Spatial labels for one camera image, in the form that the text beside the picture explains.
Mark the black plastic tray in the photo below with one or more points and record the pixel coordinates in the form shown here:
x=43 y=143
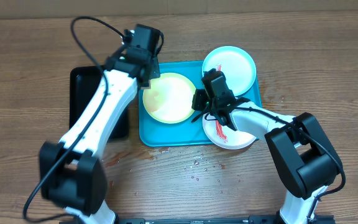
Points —
x=84 y=82

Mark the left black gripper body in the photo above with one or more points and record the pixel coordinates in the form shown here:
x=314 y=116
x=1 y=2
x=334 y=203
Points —
x=155 y=69

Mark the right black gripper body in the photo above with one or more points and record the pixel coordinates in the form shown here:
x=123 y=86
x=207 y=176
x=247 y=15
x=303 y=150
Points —
x=207 y=103

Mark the yellow-green rimmed plate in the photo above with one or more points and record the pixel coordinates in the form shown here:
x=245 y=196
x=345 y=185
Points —
x=169 y=98

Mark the white plate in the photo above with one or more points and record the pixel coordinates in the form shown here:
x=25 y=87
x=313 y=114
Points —
x=224 y=136

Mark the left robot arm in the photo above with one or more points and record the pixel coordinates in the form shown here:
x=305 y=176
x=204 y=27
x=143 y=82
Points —
x=71 y=173

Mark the light blue rimmed plate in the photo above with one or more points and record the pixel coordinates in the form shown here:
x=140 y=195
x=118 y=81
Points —
x=237 y=66

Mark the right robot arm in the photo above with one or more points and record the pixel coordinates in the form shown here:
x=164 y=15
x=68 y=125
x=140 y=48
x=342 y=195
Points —
x=306 y=162

